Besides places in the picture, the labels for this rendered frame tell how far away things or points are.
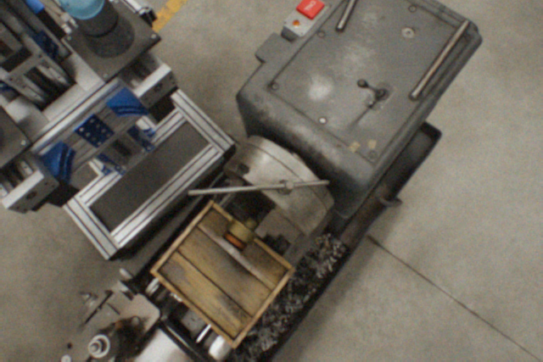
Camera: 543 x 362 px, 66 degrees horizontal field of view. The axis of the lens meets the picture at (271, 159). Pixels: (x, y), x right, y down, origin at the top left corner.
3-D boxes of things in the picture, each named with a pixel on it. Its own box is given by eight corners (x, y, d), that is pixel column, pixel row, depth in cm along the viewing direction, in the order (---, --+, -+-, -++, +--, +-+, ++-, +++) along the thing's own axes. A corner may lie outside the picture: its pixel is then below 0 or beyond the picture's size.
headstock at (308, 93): (339, 25, 164) (352, -53, 127) (445, 93, 153) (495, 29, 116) (240, 138, 151) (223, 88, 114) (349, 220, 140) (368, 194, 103)
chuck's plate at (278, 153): (245, 145, 139) (256, 124, 109) (317, 206, 140) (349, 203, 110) (238, 153, 139) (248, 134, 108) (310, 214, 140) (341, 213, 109)
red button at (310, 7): (308, -3, 123) (308, -7, 121) (324, 8, 122) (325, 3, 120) (295, 12, 122) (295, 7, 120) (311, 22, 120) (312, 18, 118)
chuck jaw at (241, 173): (260, 186, 122) (240, 163, 114) (271, 193, 119) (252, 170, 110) (236, 215, 120) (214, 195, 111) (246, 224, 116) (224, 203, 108)
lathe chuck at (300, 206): (238, 153, 139) (248, 134, 108) (310, 214, 140) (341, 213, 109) (221, 174, 137) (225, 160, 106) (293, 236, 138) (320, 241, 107)
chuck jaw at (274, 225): (278, 199, 119) (312, 225, 117) (279, 203, 124) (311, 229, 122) (254, 231, 117) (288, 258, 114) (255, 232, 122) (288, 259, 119)
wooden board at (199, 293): (213, 202, 145) (211, 199, 141) (295, 270, 137) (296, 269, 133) (153, 271, 139) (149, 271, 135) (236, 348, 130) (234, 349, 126)
